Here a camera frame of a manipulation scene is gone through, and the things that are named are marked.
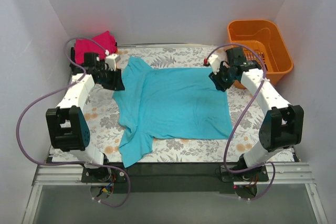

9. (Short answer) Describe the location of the teal t shirt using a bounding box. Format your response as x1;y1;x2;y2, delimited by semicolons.
113;57;233;167

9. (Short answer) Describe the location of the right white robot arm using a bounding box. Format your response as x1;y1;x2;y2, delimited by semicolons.
203;43;304;181

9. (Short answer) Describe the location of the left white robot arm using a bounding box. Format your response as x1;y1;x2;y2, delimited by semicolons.
46;52;125;182

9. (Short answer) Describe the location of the black folded t shirt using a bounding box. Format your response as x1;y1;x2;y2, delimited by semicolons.
69;47;83;73

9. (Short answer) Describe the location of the pink folded t shirt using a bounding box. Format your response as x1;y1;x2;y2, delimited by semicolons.
75;31;118;65

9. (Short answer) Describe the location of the floral patterned table mat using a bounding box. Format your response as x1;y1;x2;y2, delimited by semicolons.
83;46;264;162

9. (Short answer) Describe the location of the orange plastic basket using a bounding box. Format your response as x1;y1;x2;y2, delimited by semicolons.
226;19;293;85

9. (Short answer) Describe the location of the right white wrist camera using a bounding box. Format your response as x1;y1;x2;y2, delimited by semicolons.
203;54;224;75

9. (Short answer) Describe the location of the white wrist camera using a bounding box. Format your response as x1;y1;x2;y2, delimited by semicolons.
203;54;224;75
104;50;121;71

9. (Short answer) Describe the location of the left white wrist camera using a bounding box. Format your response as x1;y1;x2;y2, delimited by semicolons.
104;50;121;71

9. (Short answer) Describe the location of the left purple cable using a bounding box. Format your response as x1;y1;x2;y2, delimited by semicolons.
16;37;131;207

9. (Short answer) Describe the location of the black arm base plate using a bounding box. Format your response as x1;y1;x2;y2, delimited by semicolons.
81;162;270;194

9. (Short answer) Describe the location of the aluminium frame rail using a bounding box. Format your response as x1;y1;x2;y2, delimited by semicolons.
34;162;316;185

